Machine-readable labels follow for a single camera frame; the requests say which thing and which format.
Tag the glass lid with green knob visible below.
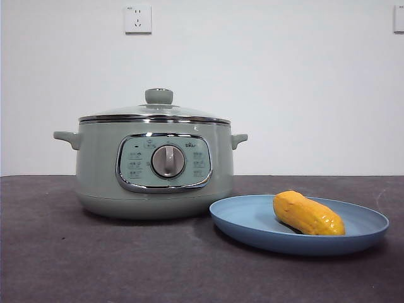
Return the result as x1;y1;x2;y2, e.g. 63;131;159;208
78;88;232;124

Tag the yellow corn cob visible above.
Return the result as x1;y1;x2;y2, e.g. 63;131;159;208
273;189;347;237

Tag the blue round plate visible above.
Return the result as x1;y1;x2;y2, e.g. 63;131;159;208
209;194;390;256

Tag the pale green electric steamer pot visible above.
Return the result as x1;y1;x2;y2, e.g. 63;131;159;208
52;122;249;221

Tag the white wall power socket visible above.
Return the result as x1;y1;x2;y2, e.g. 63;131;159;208
124;4;153;35

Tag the white wall switch plate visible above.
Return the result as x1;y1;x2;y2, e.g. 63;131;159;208
393;5;404;34

